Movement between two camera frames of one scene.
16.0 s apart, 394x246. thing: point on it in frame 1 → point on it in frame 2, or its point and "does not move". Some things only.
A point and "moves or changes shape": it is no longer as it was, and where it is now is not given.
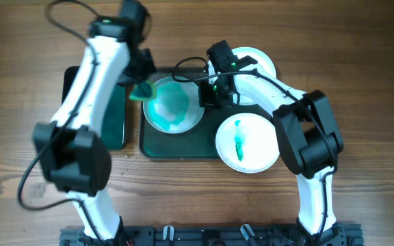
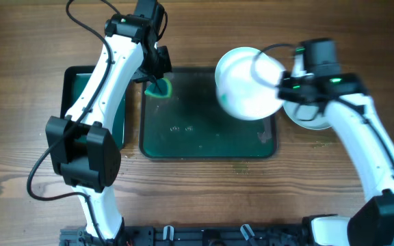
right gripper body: x=207 y=96 → x=286 y=87
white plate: x=247 y=143 moves or changes shape
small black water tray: x=113 y=128 does not move
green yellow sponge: x=143 y=91 → x=161 y=88
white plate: x=264 y=66 moves or changes shape
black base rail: x=341 y=234 does not move
